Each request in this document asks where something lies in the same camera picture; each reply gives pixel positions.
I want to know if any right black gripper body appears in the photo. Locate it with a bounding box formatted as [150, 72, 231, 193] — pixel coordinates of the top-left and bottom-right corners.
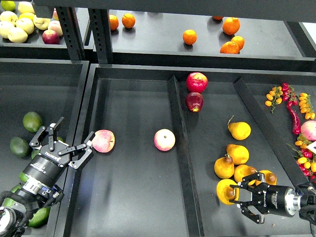
[252, 184, 299, 217]

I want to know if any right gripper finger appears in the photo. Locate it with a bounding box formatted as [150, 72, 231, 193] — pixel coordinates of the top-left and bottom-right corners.
[229, 172, 263, 192]
[229, 200, 265, 224]

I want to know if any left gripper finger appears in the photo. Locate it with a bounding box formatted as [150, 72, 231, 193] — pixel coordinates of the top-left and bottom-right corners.
[58, 132, 95, 170]
[29, 117, 64, 151]

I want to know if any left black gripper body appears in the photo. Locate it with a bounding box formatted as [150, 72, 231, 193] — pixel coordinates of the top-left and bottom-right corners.
[23, 141, 70, 188]

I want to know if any yellow pear with brown spot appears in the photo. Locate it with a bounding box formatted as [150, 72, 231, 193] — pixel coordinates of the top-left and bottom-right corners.
[216, 179, 239, 205]

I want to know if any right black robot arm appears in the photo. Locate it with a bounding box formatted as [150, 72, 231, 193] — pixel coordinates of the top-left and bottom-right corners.
[229, 172, 316, 225]

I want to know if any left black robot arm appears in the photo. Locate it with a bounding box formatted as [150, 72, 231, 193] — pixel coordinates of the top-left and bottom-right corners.
[0, 118, 95, 237]

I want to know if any dark green avocado left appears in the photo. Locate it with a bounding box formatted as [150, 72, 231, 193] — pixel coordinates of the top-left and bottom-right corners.
[10, 137, 31, 158]

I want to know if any yellow pear with stem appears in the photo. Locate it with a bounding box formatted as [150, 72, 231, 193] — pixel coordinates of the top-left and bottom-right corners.
[214, 154, 235, 179]

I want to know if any pink apple left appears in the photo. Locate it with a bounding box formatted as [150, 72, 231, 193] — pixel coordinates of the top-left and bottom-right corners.
[92, 129, 115, 153]

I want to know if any pink apple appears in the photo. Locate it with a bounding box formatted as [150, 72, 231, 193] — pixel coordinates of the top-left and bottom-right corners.
[154, 129, 175, 152]
[92, 129, 115, 153]

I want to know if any black left tray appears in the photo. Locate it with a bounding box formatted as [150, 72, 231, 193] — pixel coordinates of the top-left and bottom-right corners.
[0, 58, 90, 237]

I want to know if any black tray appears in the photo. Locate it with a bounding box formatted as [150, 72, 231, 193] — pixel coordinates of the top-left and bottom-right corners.
[54, 63, 316, 237]
[0, 58, 90, 237]

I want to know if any red chili pepper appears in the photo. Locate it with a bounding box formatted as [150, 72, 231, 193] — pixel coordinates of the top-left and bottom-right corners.
[286, 101, 301, 135]

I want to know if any pink apple right edge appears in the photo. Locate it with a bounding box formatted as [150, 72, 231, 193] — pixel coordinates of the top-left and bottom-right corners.
[301, 120, 316, 141]

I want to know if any orange cherry tomato bunch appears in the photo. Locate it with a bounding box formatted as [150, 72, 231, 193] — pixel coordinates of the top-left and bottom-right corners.
[265, 86, 283, 114]

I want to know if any yellow cherry tomato bunch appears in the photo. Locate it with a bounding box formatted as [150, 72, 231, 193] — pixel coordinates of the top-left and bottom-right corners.
[299, 93, 316, 120]

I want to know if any pink apple centre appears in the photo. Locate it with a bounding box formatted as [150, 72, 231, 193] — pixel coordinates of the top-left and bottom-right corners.
[154, 129, 175, 152]

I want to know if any black centre tray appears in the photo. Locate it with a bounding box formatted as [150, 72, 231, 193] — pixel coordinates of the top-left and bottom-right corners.
[54, 63, 316, 237]

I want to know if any dark red apple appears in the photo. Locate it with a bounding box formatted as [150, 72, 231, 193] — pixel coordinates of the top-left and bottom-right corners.
[185, 92, 204, 113]

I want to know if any red apple on shelf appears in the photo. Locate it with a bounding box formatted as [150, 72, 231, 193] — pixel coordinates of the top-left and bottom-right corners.
[42, 30, 60, 44]

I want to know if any pale yellow apple front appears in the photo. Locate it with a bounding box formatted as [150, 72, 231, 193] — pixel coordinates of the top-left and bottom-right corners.
[7, 27, 28, 43]

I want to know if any bright red apple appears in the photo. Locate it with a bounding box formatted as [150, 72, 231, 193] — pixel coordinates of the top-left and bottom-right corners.
[186, 72, 208, 93]

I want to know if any orange at shelf front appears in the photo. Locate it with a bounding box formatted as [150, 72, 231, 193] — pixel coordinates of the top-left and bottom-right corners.
[220, 41, 239, 54]

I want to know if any small orange on shelf right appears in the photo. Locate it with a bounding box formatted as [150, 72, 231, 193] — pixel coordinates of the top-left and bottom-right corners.
[231, 36, 245, 50]

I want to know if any large orange on shelf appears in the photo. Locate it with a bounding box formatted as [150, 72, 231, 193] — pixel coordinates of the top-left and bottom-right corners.
[222, 17, 240, 36]

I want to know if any orange on shelf left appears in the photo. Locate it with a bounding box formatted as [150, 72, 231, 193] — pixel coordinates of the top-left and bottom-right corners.
[121, 13, 136, 29]

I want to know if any orange on shelf centre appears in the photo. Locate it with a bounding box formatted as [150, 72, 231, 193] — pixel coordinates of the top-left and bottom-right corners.
[182, 29, 197, 45]

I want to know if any black shelf post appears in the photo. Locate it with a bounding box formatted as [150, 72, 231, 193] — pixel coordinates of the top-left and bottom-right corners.
[88, 8, 114, 64]

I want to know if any orange behind post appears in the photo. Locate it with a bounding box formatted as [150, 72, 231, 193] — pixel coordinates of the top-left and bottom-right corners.
[109, 14, 119, 31]

